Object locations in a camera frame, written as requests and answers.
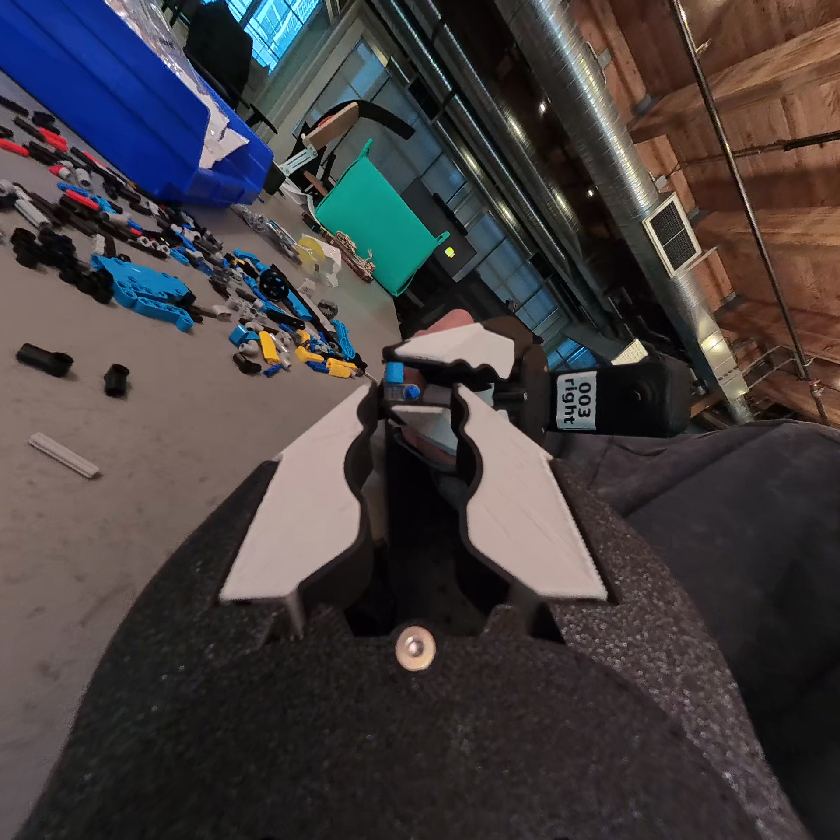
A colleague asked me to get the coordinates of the white vent grille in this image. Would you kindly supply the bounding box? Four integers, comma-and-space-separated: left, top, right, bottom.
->
642, 192, 704, 278

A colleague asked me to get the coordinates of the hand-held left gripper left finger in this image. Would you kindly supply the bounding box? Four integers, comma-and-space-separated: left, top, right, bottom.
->
218, 384, 380, 641

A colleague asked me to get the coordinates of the teal plastic object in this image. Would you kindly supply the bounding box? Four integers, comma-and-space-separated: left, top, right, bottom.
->
314, 139, 452, 298

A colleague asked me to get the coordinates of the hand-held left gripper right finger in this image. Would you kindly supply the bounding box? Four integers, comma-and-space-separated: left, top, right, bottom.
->
455, 385, 609, 619

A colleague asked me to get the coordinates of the clear plastic packaging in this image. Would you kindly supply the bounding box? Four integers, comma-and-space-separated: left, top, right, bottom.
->
108, 0, 252, 170

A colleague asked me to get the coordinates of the black ceiling pipe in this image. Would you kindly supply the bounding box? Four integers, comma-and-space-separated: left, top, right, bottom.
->
668, 0, 833, 426

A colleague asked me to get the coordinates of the blue storage bin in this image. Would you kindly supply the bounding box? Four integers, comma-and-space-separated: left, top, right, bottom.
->
0, 0, 274, 210

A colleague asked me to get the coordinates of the pile of building pieces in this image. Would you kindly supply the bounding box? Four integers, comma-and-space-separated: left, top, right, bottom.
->
0, 92, 368, 382

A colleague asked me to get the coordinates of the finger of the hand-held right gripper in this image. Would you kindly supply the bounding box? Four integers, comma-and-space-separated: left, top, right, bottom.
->
382, 322, 517, 383
390, 403, 460, 455

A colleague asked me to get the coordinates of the long grey axle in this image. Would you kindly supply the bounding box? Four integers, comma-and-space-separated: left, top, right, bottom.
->
28, 432, 102, 480

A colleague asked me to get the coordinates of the silver ventilation duct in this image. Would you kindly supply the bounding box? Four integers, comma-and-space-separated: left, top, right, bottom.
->
492, 0, 756, 424

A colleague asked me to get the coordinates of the blue panel piece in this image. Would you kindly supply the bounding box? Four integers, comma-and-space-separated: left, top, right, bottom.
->
91, 255, 196, 333

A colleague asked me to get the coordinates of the large window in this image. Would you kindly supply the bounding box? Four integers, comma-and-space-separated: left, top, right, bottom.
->
200, 0, 332, 74

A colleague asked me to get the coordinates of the black office chair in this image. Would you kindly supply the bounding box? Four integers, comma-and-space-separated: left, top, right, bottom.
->
182, 0, 278, 134

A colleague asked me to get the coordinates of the grey desk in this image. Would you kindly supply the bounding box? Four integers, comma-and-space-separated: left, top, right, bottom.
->
0, 69, 404, 840

